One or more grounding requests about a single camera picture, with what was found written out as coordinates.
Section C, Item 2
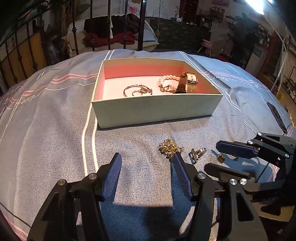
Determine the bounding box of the white hanging swing chair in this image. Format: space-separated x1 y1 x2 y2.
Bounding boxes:
66 14 160 52

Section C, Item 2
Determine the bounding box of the gold flower brooch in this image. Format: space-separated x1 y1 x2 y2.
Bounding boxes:
159 139 184 160

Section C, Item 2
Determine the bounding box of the pink pearl bead bracelet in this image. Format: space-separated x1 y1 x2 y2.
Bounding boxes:
158 74 181 93

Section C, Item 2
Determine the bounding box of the blue-grey striped bed cover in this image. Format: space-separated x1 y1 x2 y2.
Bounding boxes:
1 50 295 240

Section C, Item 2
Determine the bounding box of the open white pink-lined box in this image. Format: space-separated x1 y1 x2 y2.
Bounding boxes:
91 58 223 129

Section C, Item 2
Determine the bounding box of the red cushion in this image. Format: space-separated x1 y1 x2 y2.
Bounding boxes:
82 31 136 48

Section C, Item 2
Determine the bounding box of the beige strap wristwatch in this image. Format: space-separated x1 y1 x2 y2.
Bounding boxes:
175 72 198 94

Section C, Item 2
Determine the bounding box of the pink stool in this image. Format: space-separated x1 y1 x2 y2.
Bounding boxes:
198 39 214 58

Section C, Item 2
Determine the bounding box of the silver crystal ring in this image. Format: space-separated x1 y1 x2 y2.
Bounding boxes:
188 147 207 164

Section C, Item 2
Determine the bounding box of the rose gold bangle bracelet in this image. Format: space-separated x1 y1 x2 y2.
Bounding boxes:
123 84 153 98

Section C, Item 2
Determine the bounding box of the white curved floor lamp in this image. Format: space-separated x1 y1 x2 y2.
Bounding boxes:
247 1 289 95

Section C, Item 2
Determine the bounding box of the black iron bed frame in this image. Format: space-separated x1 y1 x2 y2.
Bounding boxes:
1 1 147 93

